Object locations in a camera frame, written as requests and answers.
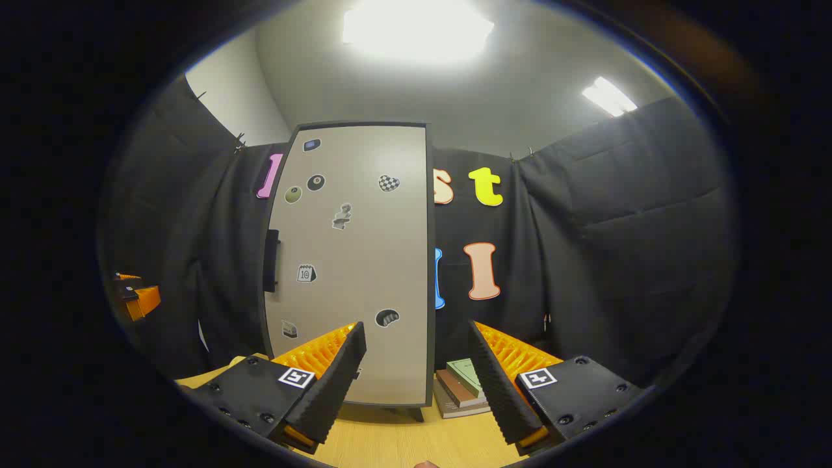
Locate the grey cabinet door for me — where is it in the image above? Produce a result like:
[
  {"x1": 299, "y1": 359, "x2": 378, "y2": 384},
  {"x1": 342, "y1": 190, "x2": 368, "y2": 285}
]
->
[{"x1": 263, "y1": 125, "x2": 430, "y2": 408}]

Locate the green book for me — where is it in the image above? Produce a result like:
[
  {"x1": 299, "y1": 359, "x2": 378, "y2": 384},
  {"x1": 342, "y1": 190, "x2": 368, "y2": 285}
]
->
[{"x1": 446, "y1": 358, "x2": 486, "y2": 398}]

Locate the brown book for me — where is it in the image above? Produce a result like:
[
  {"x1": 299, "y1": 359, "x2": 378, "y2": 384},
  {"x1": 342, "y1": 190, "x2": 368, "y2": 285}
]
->
[{"x1": 435, "y1": 369, "x2": 488, "y2": 409}]

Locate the black backdrop cloth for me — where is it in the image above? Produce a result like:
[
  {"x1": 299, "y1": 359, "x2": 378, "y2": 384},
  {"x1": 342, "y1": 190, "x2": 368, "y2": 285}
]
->
[{"x1": 97, "y1": 75, "x2": 738, "y2": 391}]

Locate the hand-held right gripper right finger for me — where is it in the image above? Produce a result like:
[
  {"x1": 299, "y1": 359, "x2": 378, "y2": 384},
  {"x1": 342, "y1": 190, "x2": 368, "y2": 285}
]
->
[{"x1": 468, "y1": 320, "x2": 644, "y2": 457}]

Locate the black door handle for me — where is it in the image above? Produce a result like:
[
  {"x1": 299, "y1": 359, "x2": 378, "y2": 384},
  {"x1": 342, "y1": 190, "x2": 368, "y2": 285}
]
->
[{"x1": 263, "y1": 229, "x2": 281, "y2": 293}]

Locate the large ceiling light panel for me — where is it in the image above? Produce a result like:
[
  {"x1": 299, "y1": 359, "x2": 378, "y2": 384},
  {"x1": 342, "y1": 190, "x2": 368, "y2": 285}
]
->
[{"x1": 342, "y1": 0, "x2": 496, "y2": 64}]

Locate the narrow ceiling light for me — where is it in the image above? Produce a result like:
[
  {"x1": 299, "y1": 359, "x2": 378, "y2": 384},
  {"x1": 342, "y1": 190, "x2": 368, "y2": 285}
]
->
[{"x1": 581, "y1": 76, "x2": 639, "y2": 118}]

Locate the grey book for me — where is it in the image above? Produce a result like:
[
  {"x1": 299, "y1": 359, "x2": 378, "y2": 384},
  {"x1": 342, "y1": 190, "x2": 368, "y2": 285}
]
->
[{"x1": 432, "y1": 377, "x2": 492, "y2": 419}]

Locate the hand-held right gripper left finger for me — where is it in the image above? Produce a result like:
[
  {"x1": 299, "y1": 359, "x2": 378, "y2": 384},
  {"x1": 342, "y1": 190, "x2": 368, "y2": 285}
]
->
[{"x1": 188, "y1": 321, "x2": 368, "y2": 456}]

